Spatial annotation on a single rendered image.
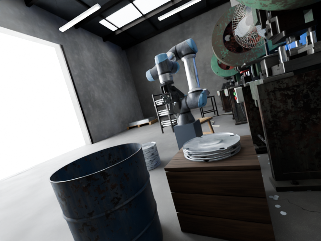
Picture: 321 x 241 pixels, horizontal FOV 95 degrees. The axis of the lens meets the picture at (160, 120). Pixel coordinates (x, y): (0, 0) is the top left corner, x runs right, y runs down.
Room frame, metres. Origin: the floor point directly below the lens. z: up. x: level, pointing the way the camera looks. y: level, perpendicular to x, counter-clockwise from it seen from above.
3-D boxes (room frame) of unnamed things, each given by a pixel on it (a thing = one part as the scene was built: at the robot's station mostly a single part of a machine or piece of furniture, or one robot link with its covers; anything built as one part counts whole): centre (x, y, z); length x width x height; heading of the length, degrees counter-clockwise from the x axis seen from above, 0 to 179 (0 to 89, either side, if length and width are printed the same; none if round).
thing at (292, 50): (0.98, -0.95, 0.76); 0.15 x 0.09 x 0.05; 159
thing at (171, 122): (3.52, -0.22, 0.47); 0.46 x 0.43 x 0.95; 49
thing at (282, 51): (0.86, -0.77, 0.75); 0.03 x 0.03 x 0.10; 69
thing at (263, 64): (1.04, -0.79, 0.72); 0.25 x 0.14 x 0.14; 69
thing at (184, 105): (1.25, -0.22, 0.62); 0.13 x 0.12 x 0.14; 55
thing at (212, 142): (0.76, -0.22, 0.40); 0.29 x 0.29 x 0.01
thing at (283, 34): (0.97, -0.96, 0.86); 0.20 x 0.16 x 0.05; 159
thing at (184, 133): (1.26, -0.21, 0.23); 0.18 x 0.18 x 0.45; 58
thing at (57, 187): (0.71, 0.33, 0.24); 0.42 x 0.42 x 0.48
